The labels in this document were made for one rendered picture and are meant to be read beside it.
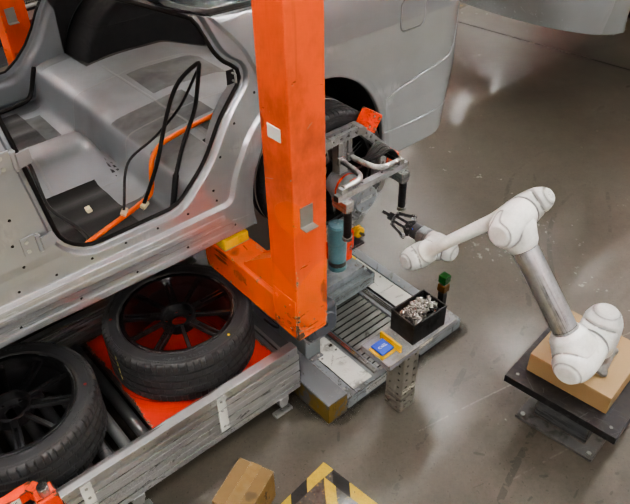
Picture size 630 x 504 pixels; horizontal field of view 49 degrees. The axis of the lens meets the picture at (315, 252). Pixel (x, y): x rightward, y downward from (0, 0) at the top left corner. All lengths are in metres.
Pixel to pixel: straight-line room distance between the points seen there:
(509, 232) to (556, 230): 1.91
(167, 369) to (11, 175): 0.99
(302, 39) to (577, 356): 1.56
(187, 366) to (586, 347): 1.57
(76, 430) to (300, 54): 1.59
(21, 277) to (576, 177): 3.66
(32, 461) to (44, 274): 0.67
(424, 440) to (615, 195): 2.41
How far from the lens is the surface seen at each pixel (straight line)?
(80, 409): 2.84
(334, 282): 3.58
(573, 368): 2.82
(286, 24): 2.12
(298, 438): 3.22
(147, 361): 2.92
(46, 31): 4.29
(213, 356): 2.90
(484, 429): 3.31
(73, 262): 2.74
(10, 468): 2.77
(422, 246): 3.02
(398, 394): 3.22
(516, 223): 2.62
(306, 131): 2.32
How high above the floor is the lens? 2.61
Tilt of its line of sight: 39 degrees down
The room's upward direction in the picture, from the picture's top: 1 degrees counter-clockwise
